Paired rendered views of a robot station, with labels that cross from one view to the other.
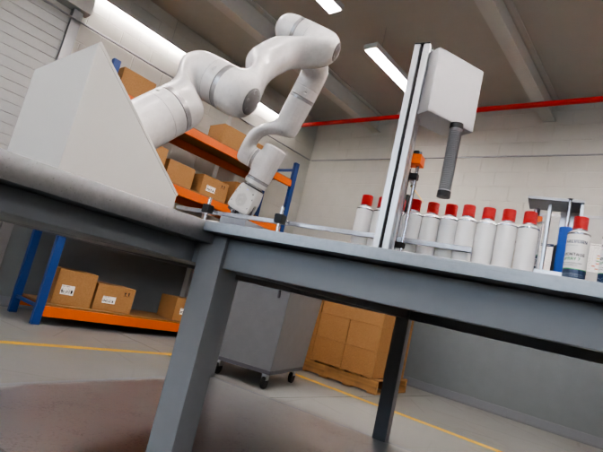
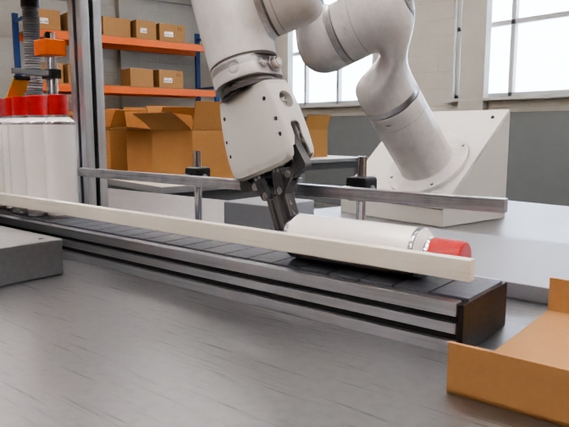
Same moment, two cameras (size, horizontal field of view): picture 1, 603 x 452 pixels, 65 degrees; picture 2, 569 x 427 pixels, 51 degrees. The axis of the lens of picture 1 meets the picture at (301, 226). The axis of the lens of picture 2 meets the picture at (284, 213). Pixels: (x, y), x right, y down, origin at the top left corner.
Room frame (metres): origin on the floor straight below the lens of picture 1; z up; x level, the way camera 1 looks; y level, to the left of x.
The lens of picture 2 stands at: (2.37, 0.36, 1.03)
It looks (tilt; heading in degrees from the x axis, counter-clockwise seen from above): 8 degrees down; 190
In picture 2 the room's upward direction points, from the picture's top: straight up
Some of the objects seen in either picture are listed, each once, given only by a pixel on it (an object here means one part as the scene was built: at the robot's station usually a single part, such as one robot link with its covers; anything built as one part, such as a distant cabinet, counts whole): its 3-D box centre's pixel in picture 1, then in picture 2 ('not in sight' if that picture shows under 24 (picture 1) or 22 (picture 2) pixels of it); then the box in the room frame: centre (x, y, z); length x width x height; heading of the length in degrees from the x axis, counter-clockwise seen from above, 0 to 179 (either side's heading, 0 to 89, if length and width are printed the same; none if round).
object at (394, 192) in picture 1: (401, 157); (85, 58); (1.24, -0.22, 1.16); 0.04 x 0.04 x 0.67; 60
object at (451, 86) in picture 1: (443, 95); not in sight; (1.26, -0.31, 1.38); 0.17 x 0.10 x 0.19; 115
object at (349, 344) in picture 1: (353, 314); not in sight; (5.35, -0.81, 0.70); 1.20 x 0.83 x 1.39; 54
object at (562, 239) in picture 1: (562, 258); not in sight; (1.20, -0.68, 0.98); 0.03 x 0.03 x 0.17
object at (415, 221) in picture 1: (409, 233); (17, 153); (1.35, -0.31, 0.98); 0.05 x 0.05 x 0.20
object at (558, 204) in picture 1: (555, 204); not in sight; (1.26, -0.68, 1.14); 0.14 x 0.11 x 0.01; 60
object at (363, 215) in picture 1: (361, 227); (60, 156); (1.43, -0.18, 0.98); 0.05 x 0.05 x 0.20
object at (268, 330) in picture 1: (266, 321); not in sight; (4.08, 0.10, 0.48); 0.89 x 0.63 x 0.96; 157
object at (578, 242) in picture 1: (576, 256); not in sight; (1.15, -0.68, 0.98); 0.05 x 0.05 x 0.20
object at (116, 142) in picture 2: not in sight; (118, 139); (-1.02, -1.21, 0.97); 0.45 x 0.44 x 0.37; 141
